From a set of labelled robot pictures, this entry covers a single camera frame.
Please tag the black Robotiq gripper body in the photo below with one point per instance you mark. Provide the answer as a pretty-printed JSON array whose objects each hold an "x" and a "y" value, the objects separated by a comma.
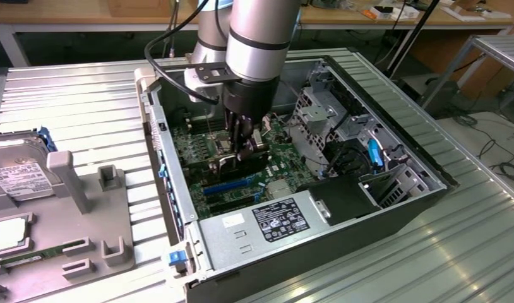
[{"x": 248, "y": 98}]

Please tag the green graphics card black fan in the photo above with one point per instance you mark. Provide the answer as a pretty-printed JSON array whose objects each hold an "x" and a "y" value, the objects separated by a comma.
[{"x": 240, "y": 172}]

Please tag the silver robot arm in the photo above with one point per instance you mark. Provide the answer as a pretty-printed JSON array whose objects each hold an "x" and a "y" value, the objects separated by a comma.
[{"x": 256, "y": 38}]

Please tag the CPU socket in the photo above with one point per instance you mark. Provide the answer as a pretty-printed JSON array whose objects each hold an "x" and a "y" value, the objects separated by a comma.
[{"x": 220, "y": 143}]

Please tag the thin metal locking lever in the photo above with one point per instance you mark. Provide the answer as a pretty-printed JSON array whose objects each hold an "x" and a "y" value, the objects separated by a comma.
[{"x": 207, "y": 121}]

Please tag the metal socket cover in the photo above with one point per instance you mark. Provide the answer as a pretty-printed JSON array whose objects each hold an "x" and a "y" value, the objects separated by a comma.
[{"x": 268, "y": 126}]

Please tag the green motherboard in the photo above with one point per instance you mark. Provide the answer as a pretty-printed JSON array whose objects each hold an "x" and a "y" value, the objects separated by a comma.
[{"x": 289, "y": 154}]

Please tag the silver chipset heat sink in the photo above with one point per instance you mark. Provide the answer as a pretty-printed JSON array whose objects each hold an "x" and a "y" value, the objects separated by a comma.
[{"x": 280, "y": 188}]

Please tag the silver disk bay cage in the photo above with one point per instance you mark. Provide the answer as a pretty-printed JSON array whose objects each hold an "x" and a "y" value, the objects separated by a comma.
[{"x": 315, "y": 113}]

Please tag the black expansion slot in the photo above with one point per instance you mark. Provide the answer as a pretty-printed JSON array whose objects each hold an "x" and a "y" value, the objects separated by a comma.
[
  {"x": 233, "y": 206},
  {"x": 229, "y": 199}
]

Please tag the blue card retention latch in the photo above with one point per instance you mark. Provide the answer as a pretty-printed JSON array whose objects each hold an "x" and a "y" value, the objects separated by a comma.
[{"x": 160, "y": 167}]

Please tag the silver power supply with label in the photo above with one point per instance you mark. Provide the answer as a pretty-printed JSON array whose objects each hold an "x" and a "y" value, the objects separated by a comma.
[{"x": 229, "y": 240}]

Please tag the open black PC case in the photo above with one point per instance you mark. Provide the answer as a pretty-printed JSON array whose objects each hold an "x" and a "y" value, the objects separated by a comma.
[{"x": 324, "y": 244}]

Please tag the small orange item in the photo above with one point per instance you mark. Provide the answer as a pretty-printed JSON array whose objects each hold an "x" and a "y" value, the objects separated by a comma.
[{"x": 368, "y": 14}]

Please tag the blue case latch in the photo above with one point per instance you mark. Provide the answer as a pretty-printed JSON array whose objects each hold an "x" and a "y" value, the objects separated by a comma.
[{"x": 176, "y": 258}]

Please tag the white and black box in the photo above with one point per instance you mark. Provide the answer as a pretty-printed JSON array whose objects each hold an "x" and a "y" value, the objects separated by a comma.
[{"x": 393, "y": 12}]

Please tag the black stand pole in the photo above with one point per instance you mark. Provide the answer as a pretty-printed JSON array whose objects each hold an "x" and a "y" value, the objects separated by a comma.
[{"x": 412, "y": 34}]

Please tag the black equipment box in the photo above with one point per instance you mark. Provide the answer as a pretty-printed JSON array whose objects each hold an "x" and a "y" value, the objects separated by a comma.
[{"x": 442, "y": 94}]

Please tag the grey parts rack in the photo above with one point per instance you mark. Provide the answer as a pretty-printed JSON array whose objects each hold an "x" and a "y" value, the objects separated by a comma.
[{"x": 70, "y": 227}]

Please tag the hard disk with blue rails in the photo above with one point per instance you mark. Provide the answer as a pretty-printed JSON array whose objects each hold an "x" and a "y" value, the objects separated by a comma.
[{"x": 16, "y": 170}]

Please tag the wooden desk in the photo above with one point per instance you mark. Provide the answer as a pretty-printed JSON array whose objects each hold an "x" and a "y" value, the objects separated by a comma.
[{"x": 50, "y": 12}]

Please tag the flat white item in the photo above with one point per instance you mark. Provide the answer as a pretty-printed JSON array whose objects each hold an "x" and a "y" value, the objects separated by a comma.
[{"x": 463, "y": 14}]

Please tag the green RAM stick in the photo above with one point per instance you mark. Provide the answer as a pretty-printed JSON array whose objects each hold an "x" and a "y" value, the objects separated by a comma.
[{"x": 33, "y": 257}]

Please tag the silver CPU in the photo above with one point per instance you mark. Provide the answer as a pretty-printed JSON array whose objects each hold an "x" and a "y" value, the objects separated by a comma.
[{"x": 5, "y": 233}]

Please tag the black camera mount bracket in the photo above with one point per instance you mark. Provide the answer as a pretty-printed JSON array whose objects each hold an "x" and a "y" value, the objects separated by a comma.
[{"x": 215, "y": 74}]

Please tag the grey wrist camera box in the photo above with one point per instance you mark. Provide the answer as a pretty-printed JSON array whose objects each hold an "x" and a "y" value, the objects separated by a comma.
[{"x": 197, "y": 88}]

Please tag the black plastic air duct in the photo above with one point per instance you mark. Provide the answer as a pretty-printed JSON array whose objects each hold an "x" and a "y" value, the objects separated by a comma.
[{"x": 339, "y": 199}]

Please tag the silver vented metal bracket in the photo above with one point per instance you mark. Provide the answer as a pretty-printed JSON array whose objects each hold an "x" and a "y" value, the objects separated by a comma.
[{"x": 401, "y": 186}]

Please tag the aluminium frame table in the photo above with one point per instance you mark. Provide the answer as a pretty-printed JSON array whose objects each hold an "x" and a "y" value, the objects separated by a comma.
[{"x": 500, "y": 47}]

